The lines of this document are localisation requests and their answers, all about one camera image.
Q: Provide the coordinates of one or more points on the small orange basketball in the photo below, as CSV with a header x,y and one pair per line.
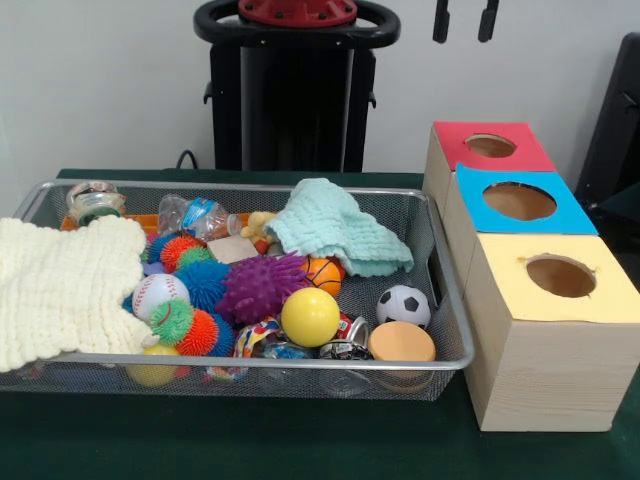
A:
x,y
325,275

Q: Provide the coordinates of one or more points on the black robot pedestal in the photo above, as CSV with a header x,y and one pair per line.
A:
x,y
300,100

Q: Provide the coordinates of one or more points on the blue spiky ball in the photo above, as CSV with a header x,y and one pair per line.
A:
x,y
202,282

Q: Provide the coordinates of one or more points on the mint green knitted cloth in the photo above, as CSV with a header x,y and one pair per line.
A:
x,y
340,225

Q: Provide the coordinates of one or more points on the wooden box with three holes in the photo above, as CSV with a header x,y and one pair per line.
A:
x,y
550,380

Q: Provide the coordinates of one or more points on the round container with orange lid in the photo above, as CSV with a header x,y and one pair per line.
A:
x,y
402,342

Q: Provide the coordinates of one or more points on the small baseball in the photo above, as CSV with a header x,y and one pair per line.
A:
x,y
160,295

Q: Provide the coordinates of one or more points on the small soccer ball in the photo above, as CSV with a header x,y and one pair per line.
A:
x,y
402,306

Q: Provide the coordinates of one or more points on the cream knitted cloth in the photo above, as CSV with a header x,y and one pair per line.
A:
x,y
60,290

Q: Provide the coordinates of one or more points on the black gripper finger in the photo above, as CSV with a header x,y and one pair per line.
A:
x,y
489,20
441,20

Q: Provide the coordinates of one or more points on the purple spiky ball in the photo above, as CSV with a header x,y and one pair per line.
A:
x,y
255,290

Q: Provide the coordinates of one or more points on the red robot base flange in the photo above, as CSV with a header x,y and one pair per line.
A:
x,y
297,12

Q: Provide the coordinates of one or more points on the yellow plush duck toy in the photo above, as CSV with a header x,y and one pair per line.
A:
x,y
257,222

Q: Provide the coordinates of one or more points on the black panel stand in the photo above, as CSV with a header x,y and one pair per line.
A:
x,y
615,125

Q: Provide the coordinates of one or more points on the crumpled clear plastic bottle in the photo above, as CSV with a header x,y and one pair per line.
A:
x,y
200,215

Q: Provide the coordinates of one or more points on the smooth yellow ball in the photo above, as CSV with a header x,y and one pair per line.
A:
x,y
310,317

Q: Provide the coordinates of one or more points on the shallow metal mesh bin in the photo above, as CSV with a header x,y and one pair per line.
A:
x,y
370,290

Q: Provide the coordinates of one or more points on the dark green table cloth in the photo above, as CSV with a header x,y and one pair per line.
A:
x,y
250,440
622,210

